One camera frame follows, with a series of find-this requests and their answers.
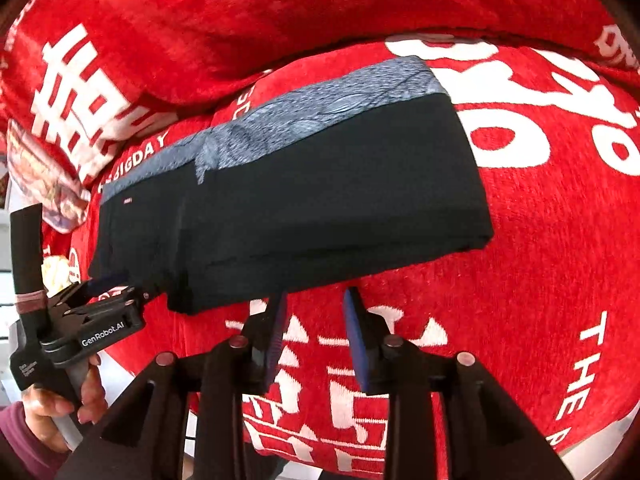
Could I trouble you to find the maroon sleeved left forearm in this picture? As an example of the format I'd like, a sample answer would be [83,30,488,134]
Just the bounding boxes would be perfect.
[1,401,68,479]

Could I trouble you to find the floral patterned pillow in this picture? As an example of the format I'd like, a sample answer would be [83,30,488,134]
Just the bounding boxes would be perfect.
[6,119,91,233]

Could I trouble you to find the black pants with grey waistband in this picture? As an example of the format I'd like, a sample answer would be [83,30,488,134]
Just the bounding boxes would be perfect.
[90,56,494,314]

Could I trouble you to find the red bedspread with white lettering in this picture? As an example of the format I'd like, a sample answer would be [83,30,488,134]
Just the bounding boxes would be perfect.
[39,34,640,480]

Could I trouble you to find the red and white folded quilt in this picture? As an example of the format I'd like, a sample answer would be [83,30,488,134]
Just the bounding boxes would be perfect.
[1,0,639,184]

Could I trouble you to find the person's left hand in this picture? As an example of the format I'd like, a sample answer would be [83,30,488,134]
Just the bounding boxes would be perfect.
[20,352,110,453]

